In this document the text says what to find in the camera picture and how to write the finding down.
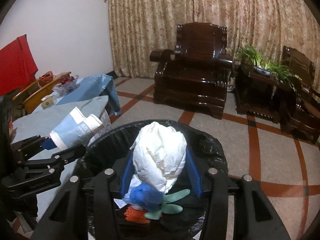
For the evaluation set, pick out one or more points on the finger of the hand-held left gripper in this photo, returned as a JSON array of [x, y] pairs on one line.
[[50, 143], [72, 151]]

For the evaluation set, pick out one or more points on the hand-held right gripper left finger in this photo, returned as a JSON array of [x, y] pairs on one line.
[[126, 180]]

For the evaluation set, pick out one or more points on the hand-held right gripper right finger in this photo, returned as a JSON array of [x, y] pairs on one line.
[[193, 175]]

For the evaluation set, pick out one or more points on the blue white paper cup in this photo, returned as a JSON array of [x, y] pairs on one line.
[[75, 130]]

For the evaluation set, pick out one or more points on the white blue carton box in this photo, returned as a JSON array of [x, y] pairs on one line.
[[120, 203]]

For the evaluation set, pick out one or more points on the blue plastic bag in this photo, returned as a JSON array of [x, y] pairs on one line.
[[145, 196]]

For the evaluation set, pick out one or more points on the small orange foam net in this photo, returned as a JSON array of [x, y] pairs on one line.
[[135, 216]]

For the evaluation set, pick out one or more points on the bin with black liner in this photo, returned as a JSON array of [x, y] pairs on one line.
[[207, 140]]

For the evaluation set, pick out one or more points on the white tissue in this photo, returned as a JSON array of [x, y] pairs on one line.
[[160, 155]]

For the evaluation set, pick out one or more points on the green rubber glove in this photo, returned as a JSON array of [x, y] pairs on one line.
[[172, 208]]

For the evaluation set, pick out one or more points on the grey blue tablecloth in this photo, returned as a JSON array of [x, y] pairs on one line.
[[50, 120]]

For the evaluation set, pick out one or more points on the glass fruit bowl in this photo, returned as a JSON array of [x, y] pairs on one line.
[[63, 89]]

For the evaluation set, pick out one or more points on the light blue tablecloth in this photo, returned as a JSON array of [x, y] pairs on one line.
[[95, 87]]

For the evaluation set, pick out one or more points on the red cloth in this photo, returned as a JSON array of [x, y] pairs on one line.
[[15, 67]]

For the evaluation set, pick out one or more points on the dark wooden armchair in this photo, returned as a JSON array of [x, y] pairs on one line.
[[190, 85], [300, 120]]

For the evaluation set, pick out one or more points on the dark wooden side table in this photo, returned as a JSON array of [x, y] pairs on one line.
[[257, 97]]

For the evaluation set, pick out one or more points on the potted green plant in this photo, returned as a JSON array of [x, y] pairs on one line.
[[252, 53]]

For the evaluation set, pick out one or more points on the beige patterned curtain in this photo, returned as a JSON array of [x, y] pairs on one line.
[[175, 5]]

